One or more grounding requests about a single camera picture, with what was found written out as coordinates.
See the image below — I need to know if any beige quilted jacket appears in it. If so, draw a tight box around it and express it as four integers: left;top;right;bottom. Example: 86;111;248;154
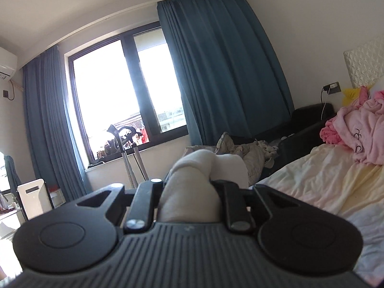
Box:
184;131;281;187

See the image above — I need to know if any garment steamer stand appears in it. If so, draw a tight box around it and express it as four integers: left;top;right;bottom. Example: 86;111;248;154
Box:
107;124;149;189

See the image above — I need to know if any pastel bed sheet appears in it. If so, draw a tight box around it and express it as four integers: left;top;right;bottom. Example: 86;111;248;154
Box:
261;144;383;286

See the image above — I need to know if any left teal curtain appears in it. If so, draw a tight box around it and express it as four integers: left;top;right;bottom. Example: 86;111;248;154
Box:
22;46;91;202

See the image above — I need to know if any teal curtain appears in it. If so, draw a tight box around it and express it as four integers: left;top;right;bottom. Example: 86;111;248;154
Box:
157;0;294;145
22;46;91;202

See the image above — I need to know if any black leather sofa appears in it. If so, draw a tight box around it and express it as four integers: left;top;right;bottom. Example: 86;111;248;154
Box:
258;103;337;181

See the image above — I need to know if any white black chair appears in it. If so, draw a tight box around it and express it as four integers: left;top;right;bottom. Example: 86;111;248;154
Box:
17;179;54;220

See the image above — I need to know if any black framed window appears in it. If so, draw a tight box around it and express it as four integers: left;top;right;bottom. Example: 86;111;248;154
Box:
68;22;188;166

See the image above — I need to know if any hot pink fluffy cloth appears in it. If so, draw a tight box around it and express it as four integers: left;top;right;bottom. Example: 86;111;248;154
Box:
320;117;345;146

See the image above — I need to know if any right teal curtain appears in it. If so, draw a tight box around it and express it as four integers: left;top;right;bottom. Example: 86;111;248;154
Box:
157;0;294;145

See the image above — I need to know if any wavy vanity mirror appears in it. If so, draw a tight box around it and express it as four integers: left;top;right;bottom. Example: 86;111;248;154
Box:
1;153;21;198

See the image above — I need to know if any light pink fleece garment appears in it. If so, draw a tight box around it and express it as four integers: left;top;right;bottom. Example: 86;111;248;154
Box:
333;90;383;165

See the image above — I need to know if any white tufted headboard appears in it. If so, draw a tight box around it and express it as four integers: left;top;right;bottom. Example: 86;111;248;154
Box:
344;35;384;88

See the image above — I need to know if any white air conditioner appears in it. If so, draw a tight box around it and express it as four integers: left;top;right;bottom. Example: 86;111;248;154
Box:
0;48;18;81

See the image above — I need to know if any wall power outlet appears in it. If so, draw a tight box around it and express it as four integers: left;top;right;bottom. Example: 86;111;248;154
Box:
322;82;341;95

